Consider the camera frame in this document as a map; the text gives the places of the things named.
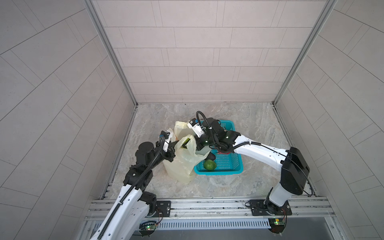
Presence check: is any yellow printed plastic bag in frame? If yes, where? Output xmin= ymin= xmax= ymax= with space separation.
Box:
xmin=163 ymin=121 xmax=210 ymax=184

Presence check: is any dark avocado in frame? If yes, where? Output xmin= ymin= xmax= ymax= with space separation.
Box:
xmin=206 ymin=152 xmax=216 ymax=161

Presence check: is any green lime fruit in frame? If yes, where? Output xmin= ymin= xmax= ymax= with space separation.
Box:
xmin=203 ymin=160 xmax=217 ymax=171

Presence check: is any bright green custard apple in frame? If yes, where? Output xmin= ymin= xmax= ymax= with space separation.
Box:
xmin=182 ymin=138 xmax=191 ymax=149

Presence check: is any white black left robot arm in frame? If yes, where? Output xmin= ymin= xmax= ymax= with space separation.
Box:
xmin=91 ymin=135 xmax=177 ymax=240

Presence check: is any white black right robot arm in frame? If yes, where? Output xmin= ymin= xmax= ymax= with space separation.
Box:
xmin=188 ymin=118 xmax=310 ymax=216

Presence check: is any teal plastic basket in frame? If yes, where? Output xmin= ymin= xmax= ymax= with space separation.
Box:
xmin=194 ymin=136 xmax=244 ymax=176

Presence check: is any left green circuit board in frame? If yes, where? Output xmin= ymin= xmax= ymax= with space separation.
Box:
xmin=139 ymin=221 xmax=158 ymax=237

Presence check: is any green circuit board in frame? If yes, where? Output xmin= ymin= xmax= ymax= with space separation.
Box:
xmin=139 ymin=221 xmax=158 ymax=237
xmin=268 ymin=218 xmax=286 ymax=234

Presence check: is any right green circuit board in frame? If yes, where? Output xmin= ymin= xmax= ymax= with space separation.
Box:
xmin=268 ymin=218 xmax=286 ymax=234

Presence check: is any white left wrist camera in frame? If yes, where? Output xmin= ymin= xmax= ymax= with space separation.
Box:
xmin=159 ymin=131 xmax=172 ymax=152

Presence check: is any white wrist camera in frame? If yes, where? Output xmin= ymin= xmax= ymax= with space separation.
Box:
xmin=187 ymin=118 xmax=205 ymax=138
xmin=159 ymin=131 xmax=172 ymax=152

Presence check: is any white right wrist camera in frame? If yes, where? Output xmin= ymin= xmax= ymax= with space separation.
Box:
xmin=187 ymin=118 xmax=205 ymax=138

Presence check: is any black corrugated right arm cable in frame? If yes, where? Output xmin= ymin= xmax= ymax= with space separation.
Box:
xmin=195 ymin=110 xmax=235 ymax=154

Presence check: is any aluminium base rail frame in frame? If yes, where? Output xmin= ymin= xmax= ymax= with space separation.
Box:
xmin=77 ymin=196 xmax=346 ymax=240

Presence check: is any grey aluminium corner post left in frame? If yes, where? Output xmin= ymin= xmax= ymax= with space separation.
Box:
xmin=83 ymin=0 xmax=138 ymax=107

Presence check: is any grey aluminium corner post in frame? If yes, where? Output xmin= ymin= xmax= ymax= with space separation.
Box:
xmin=83 ymin=0 xmax=138 ymax=107
xmin=272 ymin=0 xmax=338 ymax=106

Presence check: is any grey aluminium corner post right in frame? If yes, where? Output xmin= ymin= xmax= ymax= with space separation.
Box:
xmin=272 ymin=0 xmax=338 ymax=106

